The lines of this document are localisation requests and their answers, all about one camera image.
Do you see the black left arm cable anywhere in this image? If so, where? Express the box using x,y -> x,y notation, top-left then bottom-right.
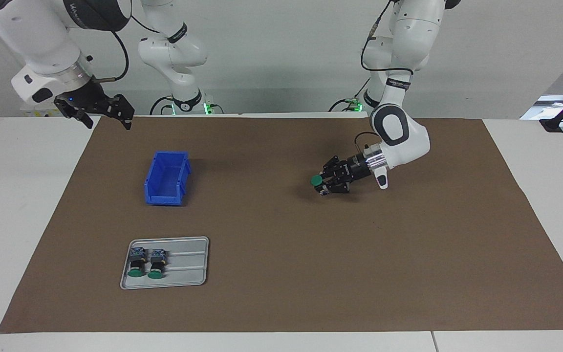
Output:
354,0 -> 415,147

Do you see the brown table mat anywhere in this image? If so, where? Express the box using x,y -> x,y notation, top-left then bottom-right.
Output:
0,116 -> 563,334

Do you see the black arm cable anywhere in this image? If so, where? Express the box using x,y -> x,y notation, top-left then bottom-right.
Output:
91,28 -> 130,82
354,0 -> 415,147

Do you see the black right base cable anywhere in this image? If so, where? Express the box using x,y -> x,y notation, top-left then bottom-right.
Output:
150,95 -> 173,116

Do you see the white plastic bags pile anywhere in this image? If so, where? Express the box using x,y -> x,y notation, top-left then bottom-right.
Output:
520,95 -> 563,132

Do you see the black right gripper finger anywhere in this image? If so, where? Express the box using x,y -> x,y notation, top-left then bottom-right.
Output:
107,94 -> 135,131
54,95 -> 94,130

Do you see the green push button switch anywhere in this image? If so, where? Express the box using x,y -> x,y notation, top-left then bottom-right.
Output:
127,247 -> 147,278
147,248 -> 167,280
310,175 -> 335,196

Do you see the white background box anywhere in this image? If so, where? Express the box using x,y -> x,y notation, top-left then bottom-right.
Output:
20,102 -> 60,117

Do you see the blue plastic bin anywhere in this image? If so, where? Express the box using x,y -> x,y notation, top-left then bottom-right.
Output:
144,151 -> 192,206

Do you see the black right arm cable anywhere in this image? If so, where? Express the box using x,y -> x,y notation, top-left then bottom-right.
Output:
91,28 -> 130,82

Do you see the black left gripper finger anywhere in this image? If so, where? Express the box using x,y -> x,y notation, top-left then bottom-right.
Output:
322,155 -> 348,176
319,182 -> 349,196

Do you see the grey metal tray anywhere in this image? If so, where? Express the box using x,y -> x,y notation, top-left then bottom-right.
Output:
120,236 -> 210,290

